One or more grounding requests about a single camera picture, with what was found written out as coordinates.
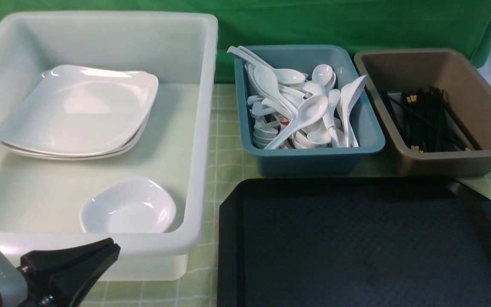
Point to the black chopsticks pile in bin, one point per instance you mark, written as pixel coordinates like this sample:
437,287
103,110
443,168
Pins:
426,122

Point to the green backdrop cloth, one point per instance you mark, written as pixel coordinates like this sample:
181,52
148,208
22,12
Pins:
354,25

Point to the white ceramic soup spoon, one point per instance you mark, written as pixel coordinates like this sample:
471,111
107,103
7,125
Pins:
350,93

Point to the small white bowl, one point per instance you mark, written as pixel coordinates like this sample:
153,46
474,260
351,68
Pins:
135,205

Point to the white spoon of bin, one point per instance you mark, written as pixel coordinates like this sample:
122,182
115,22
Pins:
309,112
286,77

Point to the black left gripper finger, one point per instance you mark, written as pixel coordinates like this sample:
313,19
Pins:
64,277

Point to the lower white square plate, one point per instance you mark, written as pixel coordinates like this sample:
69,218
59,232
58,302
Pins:
18,151

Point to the large white plastic tub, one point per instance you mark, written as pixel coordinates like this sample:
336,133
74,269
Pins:
104,132

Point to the large white rice plate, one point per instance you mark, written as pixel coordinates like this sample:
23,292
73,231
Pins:
79,111

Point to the white spoon front of bin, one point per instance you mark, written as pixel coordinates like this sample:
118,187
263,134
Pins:
309,112

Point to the black serving tray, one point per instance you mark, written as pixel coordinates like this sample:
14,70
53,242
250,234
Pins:
354,242

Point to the teal plastic spoon bin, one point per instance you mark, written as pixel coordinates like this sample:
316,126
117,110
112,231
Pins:
315,161

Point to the green checkered tablecloth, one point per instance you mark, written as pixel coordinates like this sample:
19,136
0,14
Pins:
228,164

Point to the brown plastic chopstick bin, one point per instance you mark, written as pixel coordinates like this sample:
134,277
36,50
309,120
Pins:
468,93

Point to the white spoon top of bin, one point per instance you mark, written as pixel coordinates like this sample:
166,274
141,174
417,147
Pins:
286,77

